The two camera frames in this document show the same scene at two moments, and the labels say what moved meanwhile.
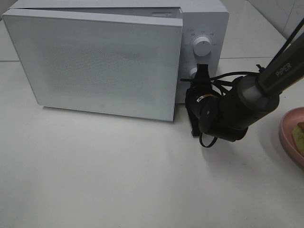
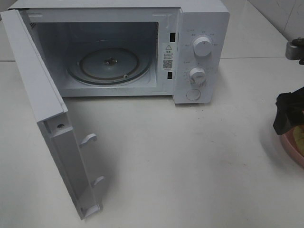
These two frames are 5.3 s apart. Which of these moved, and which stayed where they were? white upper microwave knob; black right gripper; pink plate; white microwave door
Moved: black right gripper; white microwave door
Stayed: pink plate; white upper microwave knob
